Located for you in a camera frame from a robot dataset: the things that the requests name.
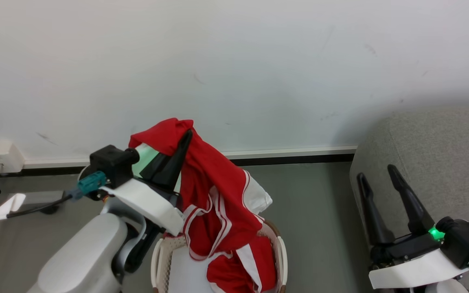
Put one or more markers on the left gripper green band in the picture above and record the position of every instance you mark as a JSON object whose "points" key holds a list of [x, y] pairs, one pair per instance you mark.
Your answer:
{"points": [[144, 159]]}

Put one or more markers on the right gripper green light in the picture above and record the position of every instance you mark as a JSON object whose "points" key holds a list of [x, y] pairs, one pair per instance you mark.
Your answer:
{"points": [[409, 247]]}

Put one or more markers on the red white striped sports garment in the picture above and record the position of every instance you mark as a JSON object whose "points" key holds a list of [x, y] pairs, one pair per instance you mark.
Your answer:
{"points": [[208, 175]]}

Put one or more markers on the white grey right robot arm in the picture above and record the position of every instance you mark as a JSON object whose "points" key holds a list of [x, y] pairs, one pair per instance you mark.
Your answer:
{"points": [[442, 287]]}

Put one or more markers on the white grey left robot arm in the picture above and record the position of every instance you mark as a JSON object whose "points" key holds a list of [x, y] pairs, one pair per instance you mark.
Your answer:
{"points": [[84, 254]]}

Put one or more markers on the white woven laundry basket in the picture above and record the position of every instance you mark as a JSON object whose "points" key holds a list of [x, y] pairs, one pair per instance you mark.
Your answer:
{"points": [[174, 243]]}

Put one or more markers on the white cloth in basket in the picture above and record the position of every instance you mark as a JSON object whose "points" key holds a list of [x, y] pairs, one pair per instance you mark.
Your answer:
{"points": [[185, 272]]}

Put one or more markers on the grey fabric sofa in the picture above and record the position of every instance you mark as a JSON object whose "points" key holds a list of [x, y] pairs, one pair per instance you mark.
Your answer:
{"points": [[442, 162]]}

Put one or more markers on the white and black baseboard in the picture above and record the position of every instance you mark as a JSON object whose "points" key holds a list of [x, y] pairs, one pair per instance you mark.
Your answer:
{"points": [[291, 155]]}

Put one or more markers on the white left wrist mount plate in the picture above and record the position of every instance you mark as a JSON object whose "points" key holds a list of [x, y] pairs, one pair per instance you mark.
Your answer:
{"points": [[147, 202]]}

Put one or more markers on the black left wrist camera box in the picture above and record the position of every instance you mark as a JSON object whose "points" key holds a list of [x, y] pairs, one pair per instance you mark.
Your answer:
{"points": [[112, 163]]}

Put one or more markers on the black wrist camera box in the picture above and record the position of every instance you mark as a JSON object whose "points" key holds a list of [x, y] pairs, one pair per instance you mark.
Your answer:
{"points": [[112, 163], [467, 242]]}

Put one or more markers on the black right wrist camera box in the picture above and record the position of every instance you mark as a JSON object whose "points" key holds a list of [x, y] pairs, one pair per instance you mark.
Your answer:
{"points": [[467, 242]]}

